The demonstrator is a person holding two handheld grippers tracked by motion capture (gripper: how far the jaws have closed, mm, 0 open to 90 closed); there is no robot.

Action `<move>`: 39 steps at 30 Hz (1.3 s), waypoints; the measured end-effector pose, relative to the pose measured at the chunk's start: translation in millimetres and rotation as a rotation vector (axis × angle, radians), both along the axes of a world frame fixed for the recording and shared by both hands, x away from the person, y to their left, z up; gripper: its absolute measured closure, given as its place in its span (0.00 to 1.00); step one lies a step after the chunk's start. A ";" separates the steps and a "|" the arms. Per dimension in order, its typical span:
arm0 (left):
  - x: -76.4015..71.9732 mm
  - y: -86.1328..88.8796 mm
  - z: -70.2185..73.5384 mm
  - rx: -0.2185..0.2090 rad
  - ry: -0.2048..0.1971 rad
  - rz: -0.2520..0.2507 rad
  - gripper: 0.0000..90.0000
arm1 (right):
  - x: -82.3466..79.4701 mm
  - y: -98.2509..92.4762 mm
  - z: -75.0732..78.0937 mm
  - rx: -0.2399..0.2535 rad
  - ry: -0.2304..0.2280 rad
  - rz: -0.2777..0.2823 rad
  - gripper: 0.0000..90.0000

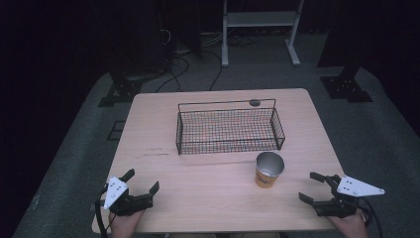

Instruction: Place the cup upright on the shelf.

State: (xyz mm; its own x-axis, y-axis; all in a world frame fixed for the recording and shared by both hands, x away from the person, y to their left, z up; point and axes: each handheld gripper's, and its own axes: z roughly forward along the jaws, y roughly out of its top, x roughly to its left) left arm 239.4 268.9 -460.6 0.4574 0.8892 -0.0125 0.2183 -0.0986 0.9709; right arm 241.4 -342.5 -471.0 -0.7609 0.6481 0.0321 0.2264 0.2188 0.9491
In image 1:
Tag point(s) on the orange paper cup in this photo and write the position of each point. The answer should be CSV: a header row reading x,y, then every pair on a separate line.
x,y
268,170

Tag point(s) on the person's left hand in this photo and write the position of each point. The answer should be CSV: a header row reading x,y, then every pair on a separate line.
x,y
124,224

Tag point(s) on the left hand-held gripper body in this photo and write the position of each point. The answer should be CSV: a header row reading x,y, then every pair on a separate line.
x,y
127,201

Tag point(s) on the small dark round disc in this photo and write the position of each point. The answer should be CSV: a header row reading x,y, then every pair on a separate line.
x,y
254,102

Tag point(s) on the person's right hand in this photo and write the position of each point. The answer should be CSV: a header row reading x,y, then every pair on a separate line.
x,y
351,226

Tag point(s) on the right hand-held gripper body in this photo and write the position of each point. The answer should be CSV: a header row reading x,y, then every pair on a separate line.
x,y
346,198

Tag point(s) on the white metal stand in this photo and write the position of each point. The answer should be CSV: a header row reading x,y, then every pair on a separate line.
x,y
261,29

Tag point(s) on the black stand base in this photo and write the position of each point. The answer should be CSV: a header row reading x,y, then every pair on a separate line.
x,y
346,86
122,89

